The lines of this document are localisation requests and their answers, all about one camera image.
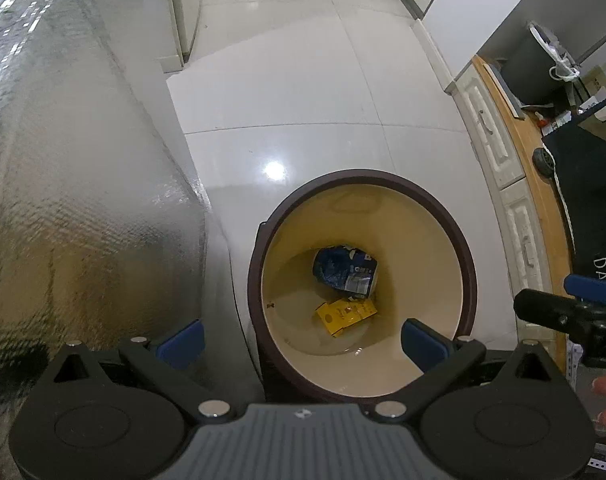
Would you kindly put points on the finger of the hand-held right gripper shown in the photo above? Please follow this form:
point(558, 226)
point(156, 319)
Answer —
point(543, 307)
point(590, 287)

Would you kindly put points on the dark blue crumpled bag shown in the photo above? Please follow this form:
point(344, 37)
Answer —
point(333, 267)

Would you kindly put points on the white refrigerator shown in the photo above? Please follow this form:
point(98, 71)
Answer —
point(180, 10)

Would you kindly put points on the white perforated frame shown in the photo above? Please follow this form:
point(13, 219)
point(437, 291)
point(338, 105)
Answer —
point(573, 360)

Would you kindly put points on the grey flat board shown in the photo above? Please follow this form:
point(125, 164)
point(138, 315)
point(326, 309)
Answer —
point(505, 87)

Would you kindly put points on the white plastic bin liner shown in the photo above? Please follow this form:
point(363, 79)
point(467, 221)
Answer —
point(560, 65)

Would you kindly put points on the small black wheel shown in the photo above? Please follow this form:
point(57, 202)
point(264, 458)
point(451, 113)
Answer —
point(543, 161)

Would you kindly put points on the small red object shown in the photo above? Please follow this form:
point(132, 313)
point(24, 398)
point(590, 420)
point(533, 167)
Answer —
point(542, 121)

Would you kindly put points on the black bear-print cloth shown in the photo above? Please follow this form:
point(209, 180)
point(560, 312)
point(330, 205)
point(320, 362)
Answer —
point(588, 195)

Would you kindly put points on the grey trash can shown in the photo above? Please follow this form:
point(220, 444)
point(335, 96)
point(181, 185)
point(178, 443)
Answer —
point(528, 70)

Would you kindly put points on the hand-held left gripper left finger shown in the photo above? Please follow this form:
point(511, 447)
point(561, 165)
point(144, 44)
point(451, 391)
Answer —
point(183, 345)

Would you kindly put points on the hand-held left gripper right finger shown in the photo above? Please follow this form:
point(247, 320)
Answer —
point(423, 347)

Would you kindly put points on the yellow flattened carton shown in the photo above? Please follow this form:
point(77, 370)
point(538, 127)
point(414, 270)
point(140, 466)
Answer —
point(338, 315)

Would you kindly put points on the low white drawer cabinet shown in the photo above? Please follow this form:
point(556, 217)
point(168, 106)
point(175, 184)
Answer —
point(488, 125)

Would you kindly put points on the brown rimmed beige trash bin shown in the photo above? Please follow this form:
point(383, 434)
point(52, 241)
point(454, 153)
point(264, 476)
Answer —
point(293, 240)

